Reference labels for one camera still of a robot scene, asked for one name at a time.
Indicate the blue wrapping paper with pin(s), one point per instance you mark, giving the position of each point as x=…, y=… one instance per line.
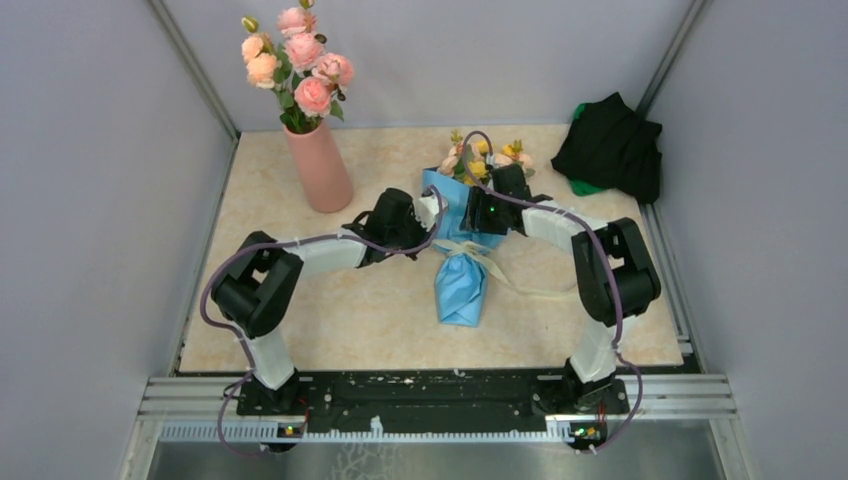
x=462, y=281

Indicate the pink rose bunch in vase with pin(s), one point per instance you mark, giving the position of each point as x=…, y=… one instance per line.
x=309, y=82

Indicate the cream ribbon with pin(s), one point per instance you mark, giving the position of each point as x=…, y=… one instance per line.
x=503, y=272

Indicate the pink ceramic vase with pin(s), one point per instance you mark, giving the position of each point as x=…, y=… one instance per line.
x=322, y=173

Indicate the left aluminium frame post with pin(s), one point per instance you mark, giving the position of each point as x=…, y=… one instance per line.
x=192, y=65

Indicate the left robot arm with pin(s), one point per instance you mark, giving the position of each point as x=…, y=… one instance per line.
x=250, y=292

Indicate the right aluminium frame post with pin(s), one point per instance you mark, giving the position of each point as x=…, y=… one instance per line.
x=686, y=27

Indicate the aluminium front rail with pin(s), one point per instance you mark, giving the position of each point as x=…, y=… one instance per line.
x=196, y=409

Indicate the aluminium frame post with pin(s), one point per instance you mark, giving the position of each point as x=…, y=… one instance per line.
x=192, y=65
x=686, y=27

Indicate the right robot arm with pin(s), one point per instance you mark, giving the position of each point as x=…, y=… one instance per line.
x=615, y=276

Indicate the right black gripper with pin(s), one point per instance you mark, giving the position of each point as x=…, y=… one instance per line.
x=473, y=217

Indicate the black cloth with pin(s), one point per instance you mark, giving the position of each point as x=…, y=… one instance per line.
x=608, y=145

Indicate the small yellow pink flower bouquet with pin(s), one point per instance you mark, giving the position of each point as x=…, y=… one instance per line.
x=478, y=158

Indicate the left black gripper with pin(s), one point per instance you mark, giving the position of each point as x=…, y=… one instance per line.
x=423, y=232

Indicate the green cloth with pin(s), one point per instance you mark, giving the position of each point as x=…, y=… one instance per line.
x=579, y=187

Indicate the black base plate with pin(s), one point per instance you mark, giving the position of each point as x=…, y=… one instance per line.
x=430, y=401

